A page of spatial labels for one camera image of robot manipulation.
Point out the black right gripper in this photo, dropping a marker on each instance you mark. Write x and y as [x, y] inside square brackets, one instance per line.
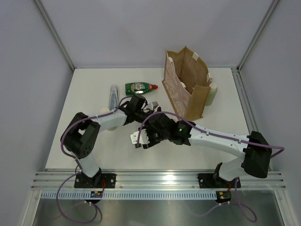
[148, 128]

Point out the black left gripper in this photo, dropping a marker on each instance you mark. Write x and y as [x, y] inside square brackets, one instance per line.
[150, 112]

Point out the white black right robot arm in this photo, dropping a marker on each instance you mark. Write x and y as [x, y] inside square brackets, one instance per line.
[252, 152]

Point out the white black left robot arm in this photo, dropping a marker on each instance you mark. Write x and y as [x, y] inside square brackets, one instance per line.
[78, 140]

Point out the brown canvas bag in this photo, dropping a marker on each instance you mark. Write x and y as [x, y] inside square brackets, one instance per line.
[187, 83]

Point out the green dish soap bottle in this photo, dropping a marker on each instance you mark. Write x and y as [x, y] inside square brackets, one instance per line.
[139, 88]

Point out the silver toothpaste tube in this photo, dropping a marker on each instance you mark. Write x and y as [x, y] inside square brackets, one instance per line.
[114, 97]

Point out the pale green bottle right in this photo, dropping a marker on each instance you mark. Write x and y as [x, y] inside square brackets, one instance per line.
[212, 93]

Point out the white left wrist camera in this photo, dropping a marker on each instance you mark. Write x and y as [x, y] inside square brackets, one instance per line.
[152, 105]

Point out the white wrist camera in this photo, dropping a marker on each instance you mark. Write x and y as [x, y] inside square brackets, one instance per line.
[152, 105]
[139, 138]

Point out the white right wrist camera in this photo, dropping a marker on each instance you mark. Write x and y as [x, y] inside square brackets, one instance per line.
[139, 138]

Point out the white slotted cable duct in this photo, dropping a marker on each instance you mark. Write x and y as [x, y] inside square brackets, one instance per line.
[130, 195]

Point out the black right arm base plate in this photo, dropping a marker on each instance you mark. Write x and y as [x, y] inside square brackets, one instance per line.
[210, 180]

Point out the aluminium right side rail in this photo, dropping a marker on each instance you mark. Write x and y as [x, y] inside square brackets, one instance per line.
[244, 100]

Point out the aluminium rail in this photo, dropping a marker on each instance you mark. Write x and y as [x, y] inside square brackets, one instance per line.
[244, 100]
[158, 180]

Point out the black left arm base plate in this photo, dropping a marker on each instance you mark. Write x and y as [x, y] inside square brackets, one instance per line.
[108, 180]

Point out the aluminium front rail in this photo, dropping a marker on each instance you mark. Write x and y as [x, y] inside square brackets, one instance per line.
[158, 180]

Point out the aluminium left corner post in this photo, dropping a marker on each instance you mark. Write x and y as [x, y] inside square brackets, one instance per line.
[50, 26]

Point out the aluminium corner post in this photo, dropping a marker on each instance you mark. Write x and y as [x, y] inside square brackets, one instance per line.
[264, 22]
[50, 26]

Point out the aluminium right corner post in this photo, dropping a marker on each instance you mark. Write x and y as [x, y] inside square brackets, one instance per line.
[264, 22]

